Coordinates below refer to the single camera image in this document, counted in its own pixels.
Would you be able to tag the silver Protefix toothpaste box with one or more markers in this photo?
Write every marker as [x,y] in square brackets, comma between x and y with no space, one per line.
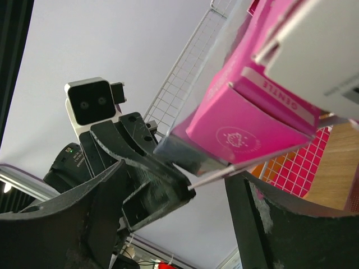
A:
[176,146]

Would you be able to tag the white wire wooden shelf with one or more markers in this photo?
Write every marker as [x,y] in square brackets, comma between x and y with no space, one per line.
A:
[194,69]

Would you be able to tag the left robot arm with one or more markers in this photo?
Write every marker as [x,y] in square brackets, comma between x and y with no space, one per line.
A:
[70,170]

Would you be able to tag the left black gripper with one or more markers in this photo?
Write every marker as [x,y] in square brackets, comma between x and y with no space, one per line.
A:
[160,188]

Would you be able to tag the pink toothpaste box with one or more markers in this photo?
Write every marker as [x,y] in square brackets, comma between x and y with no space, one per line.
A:
[245,116]
[311,49]

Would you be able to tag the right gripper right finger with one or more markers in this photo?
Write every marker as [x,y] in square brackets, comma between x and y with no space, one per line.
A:
[275,229]

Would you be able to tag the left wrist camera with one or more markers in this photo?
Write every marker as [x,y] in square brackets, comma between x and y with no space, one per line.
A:
[92,101]

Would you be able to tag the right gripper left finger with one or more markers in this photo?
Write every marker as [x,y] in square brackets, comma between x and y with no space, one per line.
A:
[76,229]

